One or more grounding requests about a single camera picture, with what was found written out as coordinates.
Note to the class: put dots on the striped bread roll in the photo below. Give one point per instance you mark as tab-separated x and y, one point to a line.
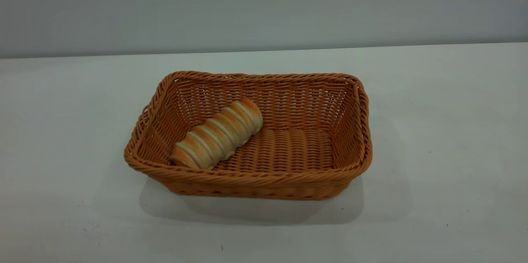
220	133

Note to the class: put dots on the orange woven wicker basket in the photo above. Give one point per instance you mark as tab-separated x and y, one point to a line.
288	151

